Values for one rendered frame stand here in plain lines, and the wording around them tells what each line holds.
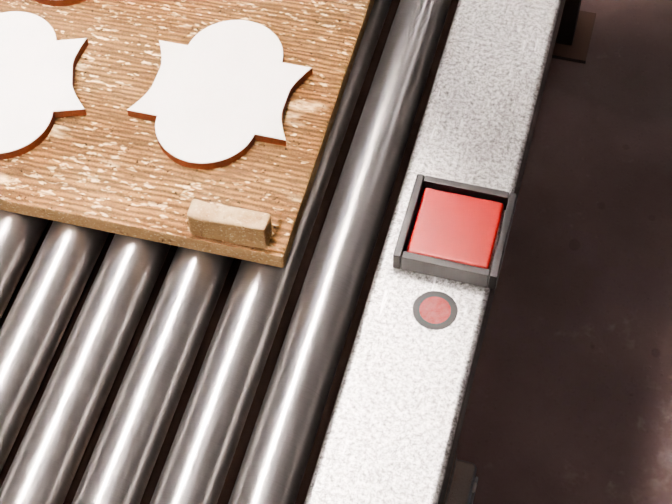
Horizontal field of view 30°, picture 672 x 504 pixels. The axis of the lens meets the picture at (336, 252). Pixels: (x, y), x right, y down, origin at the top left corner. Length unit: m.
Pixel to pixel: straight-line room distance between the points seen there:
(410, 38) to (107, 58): 0.25
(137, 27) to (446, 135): 0.27
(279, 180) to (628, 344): 1.11
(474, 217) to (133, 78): 0.29
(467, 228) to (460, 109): 0.12
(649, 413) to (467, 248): 1.04
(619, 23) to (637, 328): 0.64
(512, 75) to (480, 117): 0.05
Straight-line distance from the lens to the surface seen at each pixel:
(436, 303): 0.90
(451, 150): 0.97
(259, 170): 0.94
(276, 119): 0.96
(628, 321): 1.99
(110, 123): 0.99
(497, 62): 1.04
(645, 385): 1.94
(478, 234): 0.91
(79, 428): 0.88
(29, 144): 0.98
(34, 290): 0.93
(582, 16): 2.36
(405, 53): 1.03
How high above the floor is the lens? 1.68
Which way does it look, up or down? 56 degrees down
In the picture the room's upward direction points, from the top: 3 degrees counter-clockwise
